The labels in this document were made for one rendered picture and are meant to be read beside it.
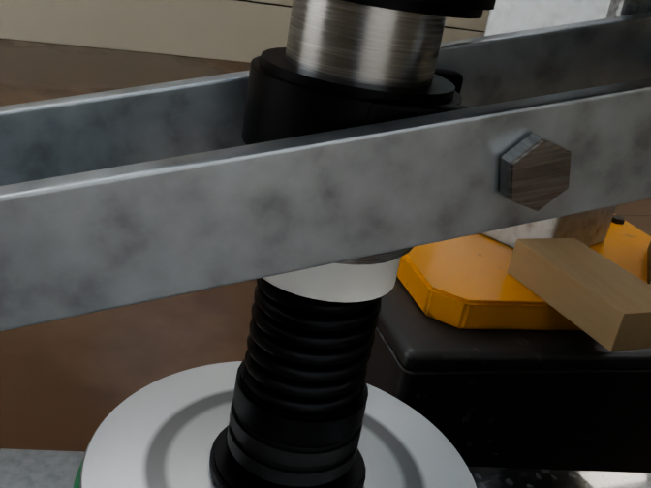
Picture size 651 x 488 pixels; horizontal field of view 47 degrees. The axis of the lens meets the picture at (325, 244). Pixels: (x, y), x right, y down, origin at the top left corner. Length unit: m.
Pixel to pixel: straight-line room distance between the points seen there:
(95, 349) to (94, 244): 1.92
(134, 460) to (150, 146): 0.16
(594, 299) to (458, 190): 0.63
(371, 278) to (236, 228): 0.08
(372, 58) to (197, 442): 0.24
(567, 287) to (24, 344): 1.60
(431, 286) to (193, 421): 0.54
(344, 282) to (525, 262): 0.69
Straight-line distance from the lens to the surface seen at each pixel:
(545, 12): 1.08
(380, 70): 0.30
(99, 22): 6.33
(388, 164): 0.28
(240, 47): 6.55
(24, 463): 0.46
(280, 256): 0.28
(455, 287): 0.95
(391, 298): 0.98
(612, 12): 0.48
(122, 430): 0.44
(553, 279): 0.96
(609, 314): 0.90
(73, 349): 2.19
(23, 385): 2.05
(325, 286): 0.33
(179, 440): 0.43
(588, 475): 0.54
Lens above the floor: 1.16
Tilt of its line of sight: 23 degrees down
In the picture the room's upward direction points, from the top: 10 degrees clockwise
